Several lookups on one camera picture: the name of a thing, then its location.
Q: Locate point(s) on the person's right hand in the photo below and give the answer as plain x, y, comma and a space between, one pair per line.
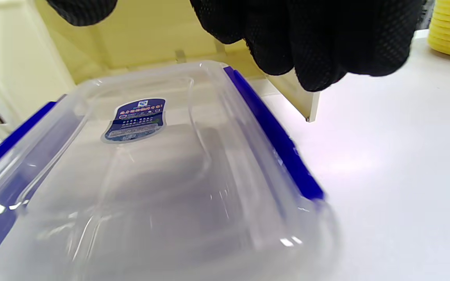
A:
326, 31

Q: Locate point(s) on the cream plastic crate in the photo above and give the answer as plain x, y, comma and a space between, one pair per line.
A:
143, 35

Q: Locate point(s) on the clear container with blue clips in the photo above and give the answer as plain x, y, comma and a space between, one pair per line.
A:
162, 187

